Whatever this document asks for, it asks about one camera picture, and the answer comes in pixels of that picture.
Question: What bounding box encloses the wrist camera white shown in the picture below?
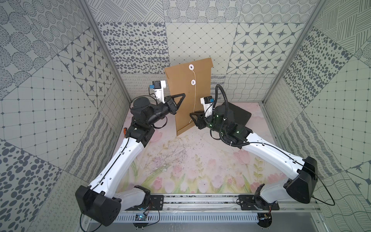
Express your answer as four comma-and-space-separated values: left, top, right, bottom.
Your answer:
149, 80, 166, 103
200, 96, 214, 118

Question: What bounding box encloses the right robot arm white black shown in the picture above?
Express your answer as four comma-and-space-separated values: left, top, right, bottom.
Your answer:
190, 105, 318, 210

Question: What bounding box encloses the black plastic tool case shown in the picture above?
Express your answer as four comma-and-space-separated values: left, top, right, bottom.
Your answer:
226, 102, 252, 126

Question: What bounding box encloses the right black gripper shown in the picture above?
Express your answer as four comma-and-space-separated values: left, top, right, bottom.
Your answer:
189, 110, 226, 136

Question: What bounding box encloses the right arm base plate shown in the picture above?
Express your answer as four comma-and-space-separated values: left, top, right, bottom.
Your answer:
236, 194, 280, 211

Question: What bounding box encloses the white closure string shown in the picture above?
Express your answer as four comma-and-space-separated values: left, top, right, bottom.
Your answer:
188, 65, 197, 124

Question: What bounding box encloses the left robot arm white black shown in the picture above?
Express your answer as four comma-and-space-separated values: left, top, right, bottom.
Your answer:
75, 93, 186, 226

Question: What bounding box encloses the brown kraft file bag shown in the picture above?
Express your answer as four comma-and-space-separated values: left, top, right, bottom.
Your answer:
165, 58, 213, 136

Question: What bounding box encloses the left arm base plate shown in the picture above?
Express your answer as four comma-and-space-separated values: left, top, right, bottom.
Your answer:
126, 194, 164, 211

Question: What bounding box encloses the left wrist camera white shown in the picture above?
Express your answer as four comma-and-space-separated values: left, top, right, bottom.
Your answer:
149, 80, 166, 103

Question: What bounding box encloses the pink floral table mat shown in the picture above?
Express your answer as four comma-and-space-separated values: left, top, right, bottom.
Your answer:
117, 115, 285, 194

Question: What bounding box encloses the aluminium mounting rail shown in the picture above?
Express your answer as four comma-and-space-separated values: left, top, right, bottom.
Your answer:
82, 192, 322, 214

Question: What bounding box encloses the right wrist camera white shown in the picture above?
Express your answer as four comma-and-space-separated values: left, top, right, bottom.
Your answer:
200, 96, 214, 118

